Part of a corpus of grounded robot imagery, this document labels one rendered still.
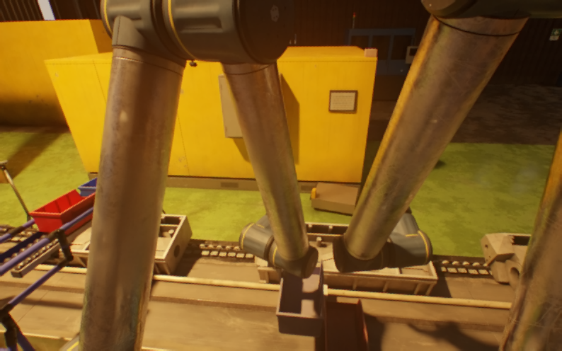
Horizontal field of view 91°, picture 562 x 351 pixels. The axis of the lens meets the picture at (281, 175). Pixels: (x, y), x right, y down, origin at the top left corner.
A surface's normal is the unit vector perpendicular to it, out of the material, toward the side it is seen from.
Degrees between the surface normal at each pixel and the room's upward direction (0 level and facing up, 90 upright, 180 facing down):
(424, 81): 98
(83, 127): 90
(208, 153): 90
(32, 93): 90
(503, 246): 30
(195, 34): 109
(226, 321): 0
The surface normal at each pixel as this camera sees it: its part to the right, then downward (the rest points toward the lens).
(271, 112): 0.48, 0.52
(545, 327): -0.88, 0.18
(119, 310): 0.49, 0.22
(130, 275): 0.67, 0.23
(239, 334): -0.02, -0.88
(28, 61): -0.11, 0.47
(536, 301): -0.99, 0.08
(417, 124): -0.67, 0.55
